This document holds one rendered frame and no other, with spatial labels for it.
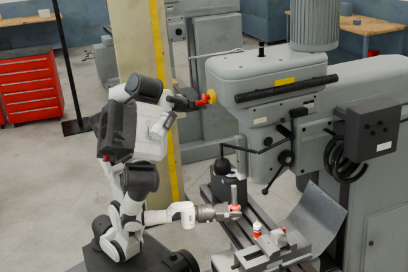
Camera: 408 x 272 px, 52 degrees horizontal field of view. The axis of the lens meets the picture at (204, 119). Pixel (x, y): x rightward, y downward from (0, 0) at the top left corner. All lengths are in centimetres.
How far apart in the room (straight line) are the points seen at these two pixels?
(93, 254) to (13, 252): 134
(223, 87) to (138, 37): 182
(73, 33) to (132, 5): 743
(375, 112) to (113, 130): 104
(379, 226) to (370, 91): 69
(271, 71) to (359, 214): 89
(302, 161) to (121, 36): 190
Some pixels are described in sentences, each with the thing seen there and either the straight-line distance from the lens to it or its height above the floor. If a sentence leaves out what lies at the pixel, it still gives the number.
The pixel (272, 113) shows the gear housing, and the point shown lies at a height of 168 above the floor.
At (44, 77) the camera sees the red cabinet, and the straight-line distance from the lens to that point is 620.
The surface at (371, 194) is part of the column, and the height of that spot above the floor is 118.
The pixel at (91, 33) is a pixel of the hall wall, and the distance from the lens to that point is 1073.
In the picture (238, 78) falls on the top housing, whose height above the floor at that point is 186.
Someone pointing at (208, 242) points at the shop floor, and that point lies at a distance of 366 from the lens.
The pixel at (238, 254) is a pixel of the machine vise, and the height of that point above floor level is 101.
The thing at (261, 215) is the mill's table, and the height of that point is 94.
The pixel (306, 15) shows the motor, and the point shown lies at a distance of 176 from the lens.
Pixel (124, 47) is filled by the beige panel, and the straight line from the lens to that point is 335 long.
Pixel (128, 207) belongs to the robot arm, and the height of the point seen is 127.
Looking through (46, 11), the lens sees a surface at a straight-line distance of 989.
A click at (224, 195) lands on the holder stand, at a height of 101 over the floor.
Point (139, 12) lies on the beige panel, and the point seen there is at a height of 184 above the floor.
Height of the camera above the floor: 238
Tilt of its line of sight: 24 degrees down
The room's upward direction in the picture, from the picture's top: 4 degrees counter-clockwise
